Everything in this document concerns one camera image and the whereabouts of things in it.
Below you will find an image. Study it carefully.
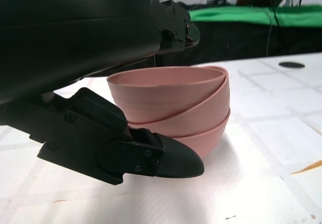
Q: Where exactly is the black round cable grommet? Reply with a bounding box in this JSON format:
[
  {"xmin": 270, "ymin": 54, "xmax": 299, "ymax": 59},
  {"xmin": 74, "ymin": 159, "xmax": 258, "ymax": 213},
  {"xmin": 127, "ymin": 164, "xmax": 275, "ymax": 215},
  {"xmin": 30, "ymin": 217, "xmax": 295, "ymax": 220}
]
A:
[{"xmin": 278, "ymin": 61, "xmax": 306, "ymax": 69}]

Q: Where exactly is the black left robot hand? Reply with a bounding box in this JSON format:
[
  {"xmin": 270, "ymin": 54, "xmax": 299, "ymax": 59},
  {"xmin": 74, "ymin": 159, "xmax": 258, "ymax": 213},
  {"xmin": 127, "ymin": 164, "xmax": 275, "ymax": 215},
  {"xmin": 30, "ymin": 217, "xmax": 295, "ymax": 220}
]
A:
[{"xmin": 0, "ymin": 0, "xmax": 205, "ymax": 186}]

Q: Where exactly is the pink plastic bowl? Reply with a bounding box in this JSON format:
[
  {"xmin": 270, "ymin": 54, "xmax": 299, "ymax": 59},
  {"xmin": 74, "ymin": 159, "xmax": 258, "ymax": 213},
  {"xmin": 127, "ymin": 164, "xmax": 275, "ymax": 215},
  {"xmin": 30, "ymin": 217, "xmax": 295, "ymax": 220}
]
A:
[
  {"xmin": 173, "ymin": 109, "xmax": 231, "ymax": 159},
  {"xmin": 106, "ymin": 66, "xmax": 226, "ymax": 123},
  {"xmin": 127, "ymin": 67, "xmax": 231, "ymax": 138}
]

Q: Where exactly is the orange wood sliver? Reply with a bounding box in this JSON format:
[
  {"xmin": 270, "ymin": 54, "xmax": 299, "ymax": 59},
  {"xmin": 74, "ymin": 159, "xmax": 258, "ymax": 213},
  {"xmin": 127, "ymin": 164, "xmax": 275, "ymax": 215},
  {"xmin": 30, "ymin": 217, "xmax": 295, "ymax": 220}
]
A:
[{"xmin": 291, "ymin": 160, "xmax": 322, "ymax": 176}]

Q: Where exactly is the green cloth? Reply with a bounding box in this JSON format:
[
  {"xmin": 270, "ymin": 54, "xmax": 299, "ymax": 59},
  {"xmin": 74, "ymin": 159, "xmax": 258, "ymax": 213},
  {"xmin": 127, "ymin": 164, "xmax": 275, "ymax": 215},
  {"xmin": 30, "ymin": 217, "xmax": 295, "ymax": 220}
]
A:
[{"xmin": 188, "ymin": 5, "xmax": 322, "ymax": 30}]

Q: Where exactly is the thin black hanging cable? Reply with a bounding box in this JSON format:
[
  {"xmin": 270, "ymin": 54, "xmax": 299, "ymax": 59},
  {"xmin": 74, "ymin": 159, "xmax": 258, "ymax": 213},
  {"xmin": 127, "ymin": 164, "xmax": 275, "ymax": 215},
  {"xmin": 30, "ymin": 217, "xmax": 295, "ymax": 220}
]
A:
[
  {"xmin": 273, "ymin": 6, "xmax": 288, "ymax": 56},
  {"xmin": 266, "ymin": 6, "xmax": 275, "ymax": 57}
]

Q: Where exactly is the black backdrop cloth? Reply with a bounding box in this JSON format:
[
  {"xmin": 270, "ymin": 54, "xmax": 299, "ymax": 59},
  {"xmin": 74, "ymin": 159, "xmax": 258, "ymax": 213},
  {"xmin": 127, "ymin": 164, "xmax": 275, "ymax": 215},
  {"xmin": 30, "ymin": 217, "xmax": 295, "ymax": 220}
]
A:
[{"xmin": 154, "ymin": 20, "xmax": 322, "ymax": 67}]

